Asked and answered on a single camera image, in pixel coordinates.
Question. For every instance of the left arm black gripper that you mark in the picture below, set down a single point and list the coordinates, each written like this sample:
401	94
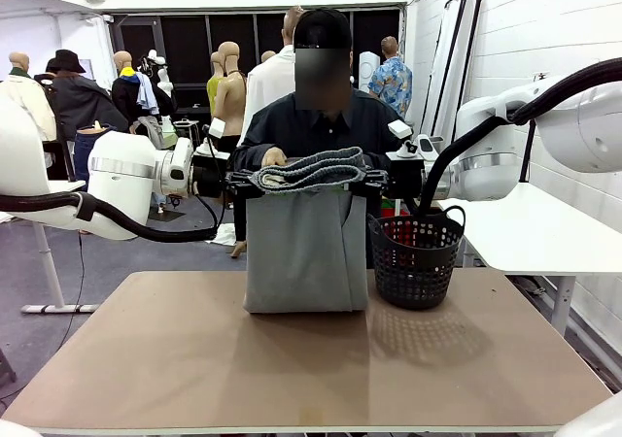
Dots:
211	179

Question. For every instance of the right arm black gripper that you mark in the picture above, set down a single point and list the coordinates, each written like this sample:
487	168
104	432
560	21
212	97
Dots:
405	179

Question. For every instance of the grey training pants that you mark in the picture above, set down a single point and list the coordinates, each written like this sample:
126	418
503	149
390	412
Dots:
301	252

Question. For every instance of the black perforated laundry basket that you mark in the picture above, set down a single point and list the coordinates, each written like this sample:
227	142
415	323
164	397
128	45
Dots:
413	281

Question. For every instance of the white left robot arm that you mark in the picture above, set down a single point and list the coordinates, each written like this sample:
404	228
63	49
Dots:
121	179

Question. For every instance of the person's right forearm black sleeve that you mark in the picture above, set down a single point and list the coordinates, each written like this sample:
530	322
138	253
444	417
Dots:
248	157

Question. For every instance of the person's right hand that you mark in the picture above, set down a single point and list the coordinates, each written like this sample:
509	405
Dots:
274	157

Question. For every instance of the white cloth on floor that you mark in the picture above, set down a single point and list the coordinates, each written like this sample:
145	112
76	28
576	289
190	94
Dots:
223	235

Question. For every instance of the tan mannequin black trousers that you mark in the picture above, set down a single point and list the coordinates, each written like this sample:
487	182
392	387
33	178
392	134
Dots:
231	102

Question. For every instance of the person in black shirt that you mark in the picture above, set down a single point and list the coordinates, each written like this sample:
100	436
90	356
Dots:
311	126

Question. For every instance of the white ironing stand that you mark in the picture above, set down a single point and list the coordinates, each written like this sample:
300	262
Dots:
187	124

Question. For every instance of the dark floor mat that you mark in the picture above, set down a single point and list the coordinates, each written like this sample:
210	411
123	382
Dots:
167	215

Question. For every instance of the mannequin in white shirt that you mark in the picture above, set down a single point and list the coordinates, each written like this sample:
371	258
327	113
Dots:
265	87

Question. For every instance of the man in floral shirt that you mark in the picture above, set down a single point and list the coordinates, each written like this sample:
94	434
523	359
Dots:
391	85

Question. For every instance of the mannequin in yellow top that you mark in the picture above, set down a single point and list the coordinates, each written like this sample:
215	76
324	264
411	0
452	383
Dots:
213	90

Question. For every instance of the white tower fan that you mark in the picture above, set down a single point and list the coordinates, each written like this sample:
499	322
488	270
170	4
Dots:
367	73

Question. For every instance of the black framed white panel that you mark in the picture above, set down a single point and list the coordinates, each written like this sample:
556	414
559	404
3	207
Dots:
439	77
459	68

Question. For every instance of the bare tan mannequin head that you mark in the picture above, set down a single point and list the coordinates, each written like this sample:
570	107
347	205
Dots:
268	57

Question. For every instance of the mannequin yellow scarf black jacket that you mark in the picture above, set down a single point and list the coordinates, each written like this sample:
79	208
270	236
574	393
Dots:
127	97

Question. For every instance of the black tripod stand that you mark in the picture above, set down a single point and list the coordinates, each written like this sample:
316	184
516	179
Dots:
527	160

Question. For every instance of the white side table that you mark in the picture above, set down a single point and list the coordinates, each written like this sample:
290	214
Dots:
525	233

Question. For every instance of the black cap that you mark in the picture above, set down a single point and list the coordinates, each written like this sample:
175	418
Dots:
323	26

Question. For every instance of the blue jeans half mannequin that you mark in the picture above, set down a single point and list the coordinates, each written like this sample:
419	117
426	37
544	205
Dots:
85	150

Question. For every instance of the mannequin black hat dark coat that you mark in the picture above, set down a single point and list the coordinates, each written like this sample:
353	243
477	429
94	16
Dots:
82	102

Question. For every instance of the mannequin in white coat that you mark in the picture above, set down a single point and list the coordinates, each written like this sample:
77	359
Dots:
29	107

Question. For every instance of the right arm white wrist camera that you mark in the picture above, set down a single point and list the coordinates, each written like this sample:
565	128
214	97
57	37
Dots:
400	128

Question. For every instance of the arm white wrist camera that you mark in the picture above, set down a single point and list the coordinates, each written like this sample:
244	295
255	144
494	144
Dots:
217	128
400	128

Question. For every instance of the left arm white wrist camera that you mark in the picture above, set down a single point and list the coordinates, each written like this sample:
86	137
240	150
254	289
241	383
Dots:
217	128

